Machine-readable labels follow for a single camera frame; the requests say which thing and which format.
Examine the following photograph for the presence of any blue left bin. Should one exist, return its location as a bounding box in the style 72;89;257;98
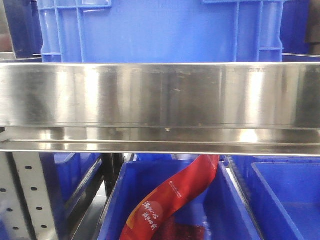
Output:
39;152;103;240

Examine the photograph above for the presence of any white perforated rack post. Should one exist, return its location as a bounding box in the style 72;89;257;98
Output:
0;152;69;240

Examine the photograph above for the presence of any blue centre bin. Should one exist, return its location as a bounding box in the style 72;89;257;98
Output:
98;160;261;240

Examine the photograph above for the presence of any red snack bag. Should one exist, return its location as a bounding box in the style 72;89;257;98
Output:
119;154;220;240

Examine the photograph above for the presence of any large light blue crate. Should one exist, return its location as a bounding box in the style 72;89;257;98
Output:
37;0;284;63

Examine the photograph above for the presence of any blue right bin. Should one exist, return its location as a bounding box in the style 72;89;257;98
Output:
230;155;320;240

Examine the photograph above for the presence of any blue bin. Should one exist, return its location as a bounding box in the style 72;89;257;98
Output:
98;160;261;240
39;152;103;240
230;155;320;240

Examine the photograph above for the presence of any stainless steel shelf rail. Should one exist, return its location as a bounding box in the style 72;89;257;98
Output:
0;62;320;156

